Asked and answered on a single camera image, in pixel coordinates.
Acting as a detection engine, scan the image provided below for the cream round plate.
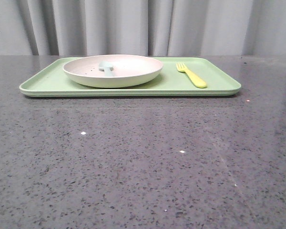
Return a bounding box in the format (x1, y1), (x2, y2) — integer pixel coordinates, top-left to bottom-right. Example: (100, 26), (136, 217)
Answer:
(63, 54), (163, 88)

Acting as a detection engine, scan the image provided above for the yellow plastic fork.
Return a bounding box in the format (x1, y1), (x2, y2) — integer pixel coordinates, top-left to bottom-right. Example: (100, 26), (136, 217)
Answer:
(176, 62), (207, 88)

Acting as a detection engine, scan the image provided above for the grey pleated curtain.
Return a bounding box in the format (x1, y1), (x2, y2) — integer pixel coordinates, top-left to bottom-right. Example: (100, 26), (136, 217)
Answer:
(0, 0), (286, 56)

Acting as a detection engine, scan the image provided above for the light blue plastic spoon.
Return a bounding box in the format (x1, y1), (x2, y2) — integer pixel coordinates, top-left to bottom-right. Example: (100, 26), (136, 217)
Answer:
(98, 61), (115, 77)

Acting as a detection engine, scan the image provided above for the light green plastic tray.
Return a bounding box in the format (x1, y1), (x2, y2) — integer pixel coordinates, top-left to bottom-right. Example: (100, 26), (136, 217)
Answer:
(19, 57), (241, 97)

